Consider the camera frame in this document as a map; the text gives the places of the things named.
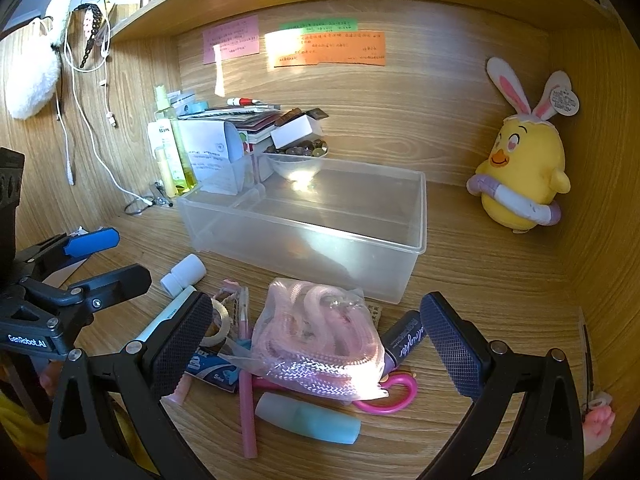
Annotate pink scissors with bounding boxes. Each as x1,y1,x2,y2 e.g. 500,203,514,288
252,372,419,416

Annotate small white cardboard box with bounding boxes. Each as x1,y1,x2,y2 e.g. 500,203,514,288
270,114,324,150

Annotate white green-label tube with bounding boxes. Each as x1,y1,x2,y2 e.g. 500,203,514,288
146,120,185,199

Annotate yellow bunny plush toy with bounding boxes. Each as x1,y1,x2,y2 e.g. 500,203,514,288
466,56,582,235

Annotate metal clip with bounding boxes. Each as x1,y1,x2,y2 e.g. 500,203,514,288
148,182,176,209

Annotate small white bottle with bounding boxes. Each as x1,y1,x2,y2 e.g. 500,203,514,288
160,254,208,296

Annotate yellow cloth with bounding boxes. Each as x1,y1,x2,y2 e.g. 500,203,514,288
0,390,161,480

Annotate pink cat paw toy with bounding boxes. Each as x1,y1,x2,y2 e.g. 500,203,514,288
581,392,615,457

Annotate white printed paper box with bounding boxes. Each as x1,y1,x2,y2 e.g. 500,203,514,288
177,120,247,196

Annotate pink stick pen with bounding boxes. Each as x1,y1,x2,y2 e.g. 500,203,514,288
238,370,259,460

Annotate black studded strap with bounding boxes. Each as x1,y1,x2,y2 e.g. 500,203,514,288
74,3,104,71

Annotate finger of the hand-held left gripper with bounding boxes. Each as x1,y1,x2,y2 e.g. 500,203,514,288
14,228,121,283
20,264,153,342

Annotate pale green white tube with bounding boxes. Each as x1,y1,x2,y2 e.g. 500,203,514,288
134,285,197,346

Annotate bag of pink mesh cords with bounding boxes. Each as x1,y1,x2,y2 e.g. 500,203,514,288
217,276,389,404

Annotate orange sticky note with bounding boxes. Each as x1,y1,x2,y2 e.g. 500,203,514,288
264,30,387,69

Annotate yellow oil spray bottle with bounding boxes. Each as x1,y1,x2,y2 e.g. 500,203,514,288
153,85,199,194

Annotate pink sticky note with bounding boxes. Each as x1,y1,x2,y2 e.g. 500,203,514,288
202,15,261,65

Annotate clear plastic storage box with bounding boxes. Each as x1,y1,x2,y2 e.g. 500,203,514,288
177,156,427,306

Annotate teal and white silicone case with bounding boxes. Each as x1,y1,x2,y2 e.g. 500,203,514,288
254,392,362,445

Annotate green sticky note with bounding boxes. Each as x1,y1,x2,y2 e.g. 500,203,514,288
279,18,359,32

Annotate white charging cable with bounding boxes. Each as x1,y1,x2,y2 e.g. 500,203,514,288
63,0,157,212

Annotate blue packet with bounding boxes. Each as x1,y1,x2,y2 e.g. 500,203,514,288
184,344,242,394

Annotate glass bowl of stones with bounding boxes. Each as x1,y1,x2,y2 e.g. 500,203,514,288
263,140,331,184

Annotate white fluffy plush item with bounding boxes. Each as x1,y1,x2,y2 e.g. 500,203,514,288
5,0,76,120

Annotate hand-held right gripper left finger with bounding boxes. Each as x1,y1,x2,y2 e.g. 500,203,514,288
46,290,214,480

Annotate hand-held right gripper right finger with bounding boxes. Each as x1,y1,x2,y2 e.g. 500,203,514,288
419,291,586,480

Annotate stack of books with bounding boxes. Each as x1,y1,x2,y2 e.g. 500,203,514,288
179,104,282,157

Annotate purple marker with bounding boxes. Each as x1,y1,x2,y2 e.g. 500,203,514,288
382,309,429,367

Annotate dark brown wallet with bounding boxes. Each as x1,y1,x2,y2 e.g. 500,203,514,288
274,107,329,129

